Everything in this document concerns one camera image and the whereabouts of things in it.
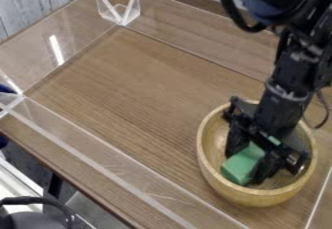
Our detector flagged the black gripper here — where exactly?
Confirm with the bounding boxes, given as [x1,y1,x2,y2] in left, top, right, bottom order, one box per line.
[223,87,312,184]

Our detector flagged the green rectangular block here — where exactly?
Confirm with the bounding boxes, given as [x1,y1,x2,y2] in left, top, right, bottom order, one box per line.
[221,142,266,186]

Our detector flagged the brown wooden bowl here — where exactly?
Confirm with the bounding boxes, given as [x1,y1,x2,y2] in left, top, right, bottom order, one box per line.
[195,103,318,208]

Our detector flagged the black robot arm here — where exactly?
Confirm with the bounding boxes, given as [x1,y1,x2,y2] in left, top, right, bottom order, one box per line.
[221,0,332,186]

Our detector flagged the black table leg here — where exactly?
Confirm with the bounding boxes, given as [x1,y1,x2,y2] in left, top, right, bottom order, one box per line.
[48,174,63,199]

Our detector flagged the blue object at left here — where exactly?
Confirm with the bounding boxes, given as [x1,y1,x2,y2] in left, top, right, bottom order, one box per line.
[0,83,16,94]

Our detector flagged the clear acrylic corner bracket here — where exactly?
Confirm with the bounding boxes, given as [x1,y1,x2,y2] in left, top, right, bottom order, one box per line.
[96,0,142,26]

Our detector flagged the black cable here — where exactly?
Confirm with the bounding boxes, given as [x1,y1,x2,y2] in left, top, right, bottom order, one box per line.
[0,195,76,229]

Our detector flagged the clear acrylic barrier wall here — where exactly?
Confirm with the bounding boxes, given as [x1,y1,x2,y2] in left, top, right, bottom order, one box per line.
[0,0,332,229]

